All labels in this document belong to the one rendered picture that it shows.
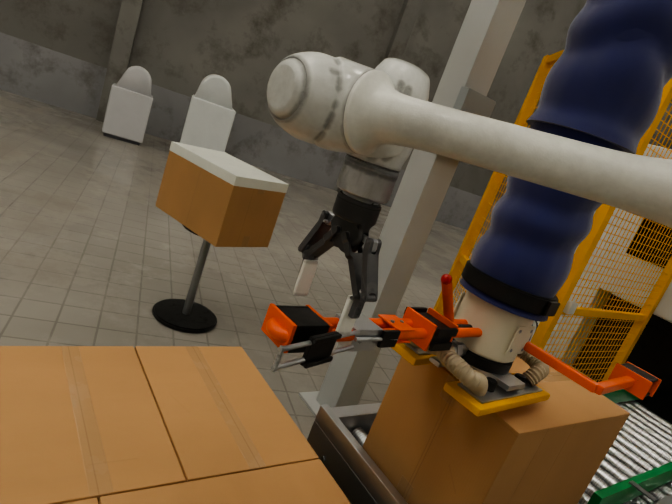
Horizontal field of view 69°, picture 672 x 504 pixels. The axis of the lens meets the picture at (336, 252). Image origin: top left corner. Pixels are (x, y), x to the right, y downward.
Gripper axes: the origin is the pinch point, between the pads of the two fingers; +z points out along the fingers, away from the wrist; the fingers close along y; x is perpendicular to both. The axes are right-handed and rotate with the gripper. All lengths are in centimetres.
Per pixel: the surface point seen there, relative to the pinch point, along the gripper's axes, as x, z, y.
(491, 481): -53, 36, -18
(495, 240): -45.9, -16.5, 2.6
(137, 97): -178, 45, 755
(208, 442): -10, 61, 36
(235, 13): -346, -138, 868
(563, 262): -54, -17, -10
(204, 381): -19, 61, 63
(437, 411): -54, 32, 3
